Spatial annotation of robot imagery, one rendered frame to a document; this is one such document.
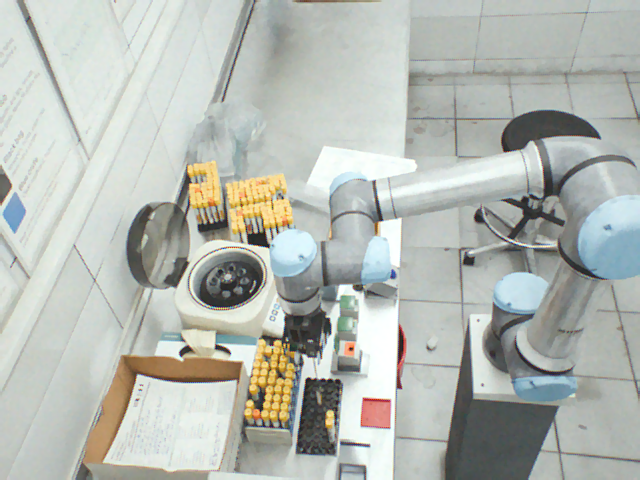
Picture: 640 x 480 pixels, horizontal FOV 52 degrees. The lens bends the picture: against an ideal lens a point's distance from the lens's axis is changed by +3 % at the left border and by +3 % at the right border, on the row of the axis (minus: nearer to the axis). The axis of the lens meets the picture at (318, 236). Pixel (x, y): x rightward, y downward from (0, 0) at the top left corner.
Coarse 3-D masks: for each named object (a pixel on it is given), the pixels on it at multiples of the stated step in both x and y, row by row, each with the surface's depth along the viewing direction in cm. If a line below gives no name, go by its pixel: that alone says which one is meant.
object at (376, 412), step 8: (368, 400) 148; (376, 400) 148; (384, 400) 147; (368, 408) 147; (376, 408) 146; (384, 408) 146; (368, 416) 145; (376, 416) 145; (384, 416) 145; (368, 424) 144; (376, 424) 143; (384, 424) 144
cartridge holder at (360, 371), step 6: (366, 354) 154; (336, 360) 154; (360, 360) 151; (366, 360) 153; (336, 366) 153; (342, 366) 150; (348, 366) 150; (354, 366) 150; (360, 366) 151; (366, 366) 152; (330, 372) 153; (336, 372) 152; (342, 372) 152; (348, 372) 152; (354, 372) 151; (360, 372) 151; (366, 372) 151
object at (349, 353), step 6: (342, 342) 150; (348, 342) 150; (354, 342) 149; (342, 348) 149; (348, 348) 149; (354, 348) 148; (360, 348) 151; (342, 354) 148; (348, 354) 147; (354, 354) 148; (360, 354) 152; (342, 360) 149; (348, 360) 149; (354, 360) 148
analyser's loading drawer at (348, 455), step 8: (344, 440) 136; (352, 440) 136; (360, 440) 136; (344, 448) 137; (352, 448) 137; (360, 448) 137; (368, 448) 137; (344, 456) 136; (352, 456) 136; (360, 456) 136; (368, 456) 136; (344, 464) 132; (352, 464) 132; (360, 464) 131; (368, 464) 135; (344, 472) 134; (352, 472) 134; (360, 472) 133; (368, 472) 133
